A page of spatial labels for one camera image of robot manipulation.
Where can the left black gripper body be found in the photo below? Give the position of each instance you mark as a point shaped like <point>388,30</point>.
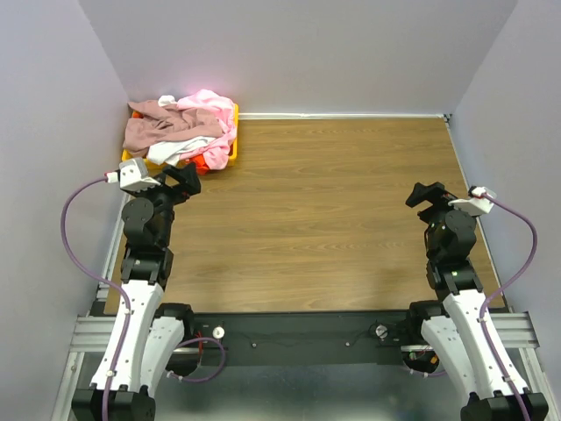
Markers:
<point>176,185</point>

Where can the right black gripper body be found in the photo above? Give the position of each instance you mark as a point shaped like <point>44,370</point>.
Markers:
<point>432,196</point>

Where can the dusty pink mario t-shirt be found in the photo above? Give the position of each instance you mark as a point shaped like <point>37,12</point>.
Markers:
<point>140,133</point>

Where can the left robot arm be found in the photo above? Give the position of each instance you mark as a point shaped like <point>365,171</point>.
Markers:
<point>145,331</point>

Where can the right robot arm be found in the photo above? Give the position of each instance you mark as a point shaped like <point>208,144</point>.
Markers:
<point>458,325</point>

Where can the orange red t-shirt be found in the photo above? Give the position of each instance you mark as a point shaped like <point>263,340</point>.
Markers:
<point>201,165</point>

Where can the white t-shirt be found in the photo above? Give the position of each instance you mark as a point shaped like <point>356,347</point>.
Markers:
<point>175,149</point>

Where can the light pink t-shirt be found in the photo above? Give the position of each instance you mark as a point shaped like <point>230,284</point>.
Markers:
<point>220,113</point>

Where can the yellow plastic bin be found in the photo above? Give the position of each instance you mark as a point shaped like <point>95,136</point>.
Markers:
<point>233,154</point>

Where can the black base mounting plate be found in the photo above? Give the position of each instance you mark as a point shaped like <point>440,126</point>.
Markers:
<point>380,337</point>

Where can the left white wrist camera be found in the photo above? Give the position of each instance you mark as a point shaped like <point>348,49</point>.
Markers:
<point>132,176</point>

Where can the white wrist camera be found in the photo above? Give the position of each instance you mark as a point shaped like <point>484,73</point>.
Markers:
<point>132,176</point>
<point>478,202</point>

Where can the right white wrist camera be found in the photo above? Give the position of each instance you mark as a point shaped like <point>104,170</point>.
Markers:
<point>478,202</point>

